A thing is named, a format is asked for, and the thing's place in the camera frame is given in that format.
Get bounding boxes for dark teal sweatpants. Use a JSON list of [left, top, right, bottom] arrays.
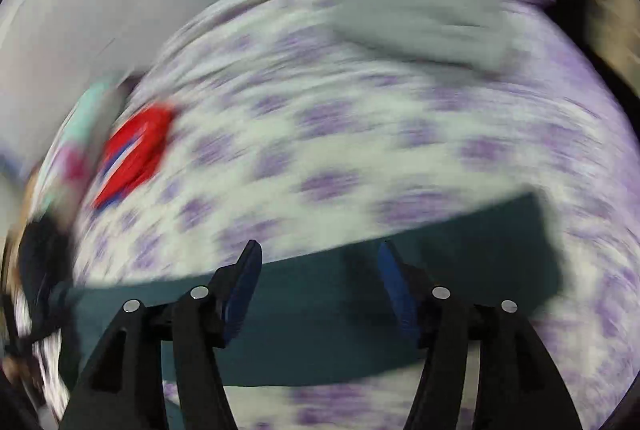
[[63, 193, 561, 390]]

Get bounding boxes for navy blue folded pants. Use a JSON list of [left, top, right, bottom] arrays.
[[18, 213, 73, 350]]

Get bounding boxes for floral pink teal pillow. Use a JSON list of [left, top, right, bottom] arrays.
[[30, 72, 128, 223]]

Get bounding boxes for red white blue garment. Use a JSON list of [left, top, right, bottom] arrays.
[[92, 103, 175, 211]]

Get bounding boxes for purple floral bed sheet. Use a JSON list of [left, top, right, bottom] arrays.
[[46, 0, 639, 429]]

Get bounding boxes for grey folded garment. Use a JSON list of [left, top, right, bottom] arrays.
[[331, 0, 516, 75]]

